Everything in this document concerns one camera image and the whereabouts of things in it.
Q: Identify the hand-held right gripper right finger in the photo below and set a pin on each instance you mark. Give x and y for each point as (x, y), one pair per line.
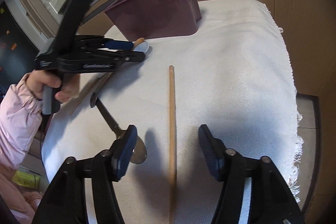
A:
(210, 150)

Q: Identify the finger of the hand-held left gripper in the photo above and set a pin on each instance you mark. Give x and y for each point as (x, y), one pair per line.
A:
(131, 56)
(119, 45)

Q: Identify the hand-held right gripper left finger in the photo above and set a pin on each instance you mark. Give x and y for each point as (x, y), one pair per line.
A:
(126, 150)

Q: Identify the white ceramic spoon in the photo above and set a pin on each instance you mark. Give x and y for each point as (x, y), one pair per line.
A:
(144, 48)

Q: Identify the wooden spoon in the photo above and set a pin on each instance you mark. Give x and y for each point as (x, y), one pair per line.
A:
(139, 42)

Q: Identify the wooden chopstick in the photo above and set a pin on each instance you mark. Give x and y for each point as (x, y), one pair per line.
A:
(172, 108)
(84, 99)

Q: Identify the maroon plastic utensil holder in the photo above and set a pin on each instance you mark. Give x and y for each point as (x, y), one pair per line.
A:
(157, 14)

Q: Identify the person's left hand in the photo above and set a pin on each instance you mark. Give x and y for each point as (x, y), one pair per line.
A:
(35, 85)

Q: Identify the dark panel with orange specks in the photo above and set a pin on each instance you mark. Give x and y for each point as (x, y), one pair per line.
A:
(13, 50)

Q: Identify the white table cloth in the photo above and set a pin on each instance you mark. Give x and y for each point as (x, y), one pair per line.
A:
(223, 82)

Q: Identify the yellow packet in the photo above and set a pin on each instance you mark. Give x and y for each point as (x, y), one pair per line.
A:
(26, 179)

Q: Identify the person's pink clothing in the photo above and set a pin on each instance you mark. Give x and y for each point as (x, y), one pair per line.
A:
(18, 195)

